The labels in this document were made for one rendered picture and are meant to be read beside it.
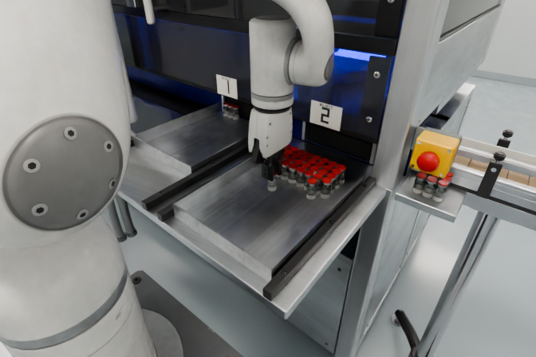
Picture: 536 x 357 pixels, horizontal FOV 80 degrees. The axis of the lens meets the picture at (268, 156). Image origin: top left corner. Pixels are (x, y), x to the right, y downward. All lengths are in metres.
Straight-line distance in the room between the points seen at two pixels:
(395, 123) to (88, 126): 0.61
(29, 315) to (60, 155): 0.17
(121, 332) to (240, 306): 1.22
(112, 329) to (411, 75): 0.62
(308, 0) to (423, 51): 0.26
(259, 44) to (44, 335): 0.47
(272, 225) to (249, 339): 0.92
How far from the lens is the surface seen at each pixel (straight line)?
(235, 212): 0.69
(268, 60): 0.58
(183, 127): 1.07
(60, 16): 0.24
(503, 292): 1.99
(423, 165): 0.70
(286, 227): 0.65
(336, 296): 1.15
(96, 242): 0.35
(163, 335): 0.55
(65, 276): 0.33
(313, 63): 0.54
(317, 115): 0.80
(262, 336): 1.53
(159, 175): 0.84
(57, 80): 0.22
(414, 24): 0.67
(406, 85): 0.69
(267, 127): 0.62
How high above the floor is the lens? 1.33
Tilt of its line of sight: 31 degrees down
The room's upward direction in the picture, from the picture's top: straight up
